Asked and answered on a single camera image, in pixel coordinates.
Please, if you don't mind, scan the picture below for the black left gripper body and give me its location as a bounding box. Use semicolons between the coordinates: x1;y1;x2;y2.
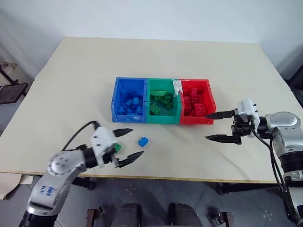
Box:
103;152;120;169

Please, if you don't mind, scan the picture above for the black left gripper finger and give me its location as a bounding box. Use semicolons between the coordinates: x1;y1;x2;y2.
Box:
112;128;134;139
117;151;145;168

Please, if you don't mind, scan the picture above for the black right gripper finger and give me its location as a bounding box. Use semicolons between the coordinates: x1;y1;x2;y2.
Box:
205;134;238;145
205;110;235;120

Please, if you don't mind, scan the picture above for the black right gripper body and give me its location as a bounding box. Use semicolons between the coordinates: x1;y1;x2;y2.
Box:
231;108;253;146

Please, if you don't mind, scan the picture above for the red plastic bin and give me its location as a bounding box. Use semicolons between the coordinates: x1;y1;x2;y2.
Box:
177;79;217;125

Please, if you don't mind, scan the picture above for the small blue toy block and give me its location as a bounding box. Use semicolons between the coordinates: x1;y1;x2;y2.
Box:
138;136;151;148

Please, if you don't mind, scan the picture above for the blue plastic bin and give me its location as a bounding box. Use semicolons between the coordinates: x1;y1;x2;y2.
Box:
111;77;148;123

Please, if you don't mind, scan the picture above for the green four-stud toy block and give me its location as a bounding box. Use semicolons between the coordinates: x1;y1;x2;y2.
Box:
150;103;161;116

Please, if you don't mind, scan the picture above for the green plastic bin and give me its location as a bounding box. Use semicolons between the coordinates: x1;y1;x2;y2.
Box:
145;78;182;124

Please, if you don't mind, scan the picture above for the dark rounded shape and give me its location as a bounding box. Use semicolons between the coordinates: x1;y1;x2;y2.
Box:
168;202;202;227
117;202;143;227

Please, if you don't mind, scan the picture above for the dark object beside table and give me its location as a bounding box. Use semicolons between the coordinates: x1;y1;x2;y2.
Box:
287;44;303;93

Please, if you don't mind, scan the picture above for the beige board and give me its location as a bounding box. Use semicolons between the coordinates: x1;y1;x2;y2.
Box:
0;171;34;201

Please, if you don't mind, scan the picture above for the black mesh tray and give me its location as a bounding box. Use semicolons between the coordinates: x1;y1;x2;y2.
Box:
0;83;29;105

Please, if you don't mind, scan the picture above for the black metal stand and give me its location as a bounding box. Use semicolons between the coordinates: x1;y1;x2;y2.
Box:
0;61;27;97

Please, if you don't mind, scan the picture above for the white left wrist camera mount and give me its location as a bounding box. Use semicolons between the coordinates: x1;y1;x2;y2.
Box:
91;127;118;168

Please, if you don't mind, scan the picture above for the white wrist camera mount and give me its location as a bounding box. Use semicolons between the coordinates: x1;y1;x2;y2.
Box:
237;98;261;138
91;127;118;168

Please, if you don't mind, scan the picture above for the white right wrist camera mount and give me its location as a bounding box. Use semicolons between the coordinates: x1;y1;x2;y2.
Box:
237;98;261;138

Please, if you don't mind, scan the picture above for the black table frame leg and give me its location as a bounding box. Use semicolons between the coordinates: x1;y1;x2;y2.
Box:
71;175;97;190

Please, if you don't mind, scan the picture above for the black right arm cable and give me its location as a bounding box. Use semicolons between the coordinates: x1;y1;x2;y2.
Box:
250;127;291;197

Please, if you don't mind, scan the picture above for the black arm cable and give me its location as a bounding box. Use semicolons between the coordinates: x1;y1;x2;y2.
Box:
250;127;291;197
61;121;100;152

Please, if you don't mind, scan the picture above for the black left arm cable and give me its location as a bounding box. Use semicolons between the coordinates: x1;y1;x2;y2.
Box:
61;121;100;152

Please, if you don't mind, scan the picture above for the black table frame beam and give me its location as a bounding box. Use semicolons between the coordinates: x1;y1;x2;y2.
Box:
217;181;285;196

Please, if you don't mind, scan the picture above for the rusty metal bracket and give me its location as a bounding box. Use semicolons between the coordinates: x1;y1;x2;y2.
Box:
207;210;235;227
87;205;107;227

